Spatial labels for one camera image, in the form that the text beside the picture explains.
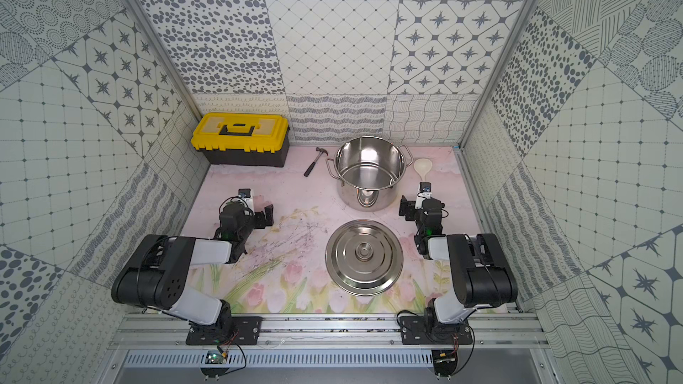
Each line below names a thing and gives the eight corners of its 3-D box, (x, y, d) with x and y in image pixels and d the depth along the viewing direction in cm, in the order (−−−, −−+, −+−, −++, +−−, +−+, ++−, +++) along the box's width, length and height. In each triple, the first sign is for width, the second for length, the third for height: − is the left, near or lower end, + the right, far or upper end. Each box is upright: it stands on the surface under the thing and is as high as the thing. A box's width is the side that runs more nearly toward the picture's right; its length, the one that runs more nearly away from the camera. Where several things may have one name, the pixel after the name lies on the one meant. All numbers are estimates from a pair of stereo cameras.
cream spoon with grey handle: (416, 181, 111) (418, 176, 108) (413, 164, 117) (414, 158, 114) (433, 181, 111) (435, 176, 108) (429, 164, 117) (431, 158, 114)
